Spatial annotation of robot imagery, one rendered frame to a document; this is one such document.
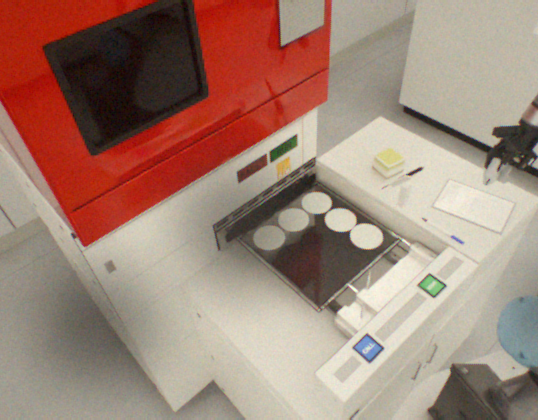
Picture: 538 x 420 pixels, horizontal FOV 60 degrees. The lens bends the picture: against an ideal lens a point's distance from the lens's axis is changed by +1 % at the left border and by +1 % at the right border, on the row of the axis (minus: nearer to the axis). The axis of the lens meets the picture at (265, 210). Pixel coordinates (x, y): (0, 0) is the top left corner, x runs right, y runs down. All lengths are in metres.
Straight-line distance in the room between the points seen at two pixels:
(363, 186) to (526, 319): 0.74
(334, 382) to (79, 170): 0.74
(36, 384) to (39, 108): 1.76
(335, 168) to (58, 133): 0.94
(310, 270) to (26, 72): 0.90
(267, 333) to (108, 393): 1.13
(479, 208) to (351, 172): 0.41
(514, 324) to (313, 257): 0.63
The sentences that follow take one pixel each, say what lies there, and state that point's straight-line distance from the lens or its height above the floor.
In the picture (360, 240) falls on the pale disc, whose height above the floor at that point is 0.90.
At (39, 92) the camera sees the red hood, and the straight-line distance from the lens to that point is 0.91.
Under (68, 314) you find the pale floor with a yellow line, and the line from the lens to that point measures 2.62.
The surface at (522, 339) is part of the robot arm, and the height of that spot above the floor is 1.24.
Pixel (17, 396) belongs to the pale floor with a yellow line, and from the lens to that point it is 2.51.
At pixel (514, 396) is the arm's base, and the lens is 1.11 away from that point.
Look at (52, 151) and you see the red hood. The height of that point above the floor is 1.49.
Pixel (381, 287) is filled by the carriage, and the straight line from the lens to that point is 1.40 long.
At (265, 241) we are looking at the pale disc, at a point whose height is 0.90.
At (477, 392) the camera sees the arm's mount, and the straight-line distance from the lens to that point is 1.08.
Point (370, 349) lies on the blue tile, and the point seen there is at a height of 0.96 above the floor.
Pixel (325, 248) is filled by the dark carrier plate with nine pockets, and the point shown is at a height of 0.90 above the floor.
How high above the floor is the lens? 2.03
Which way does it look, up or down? 47 degrees down
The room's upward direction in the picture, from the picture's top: 5 degrees counter-clockwise
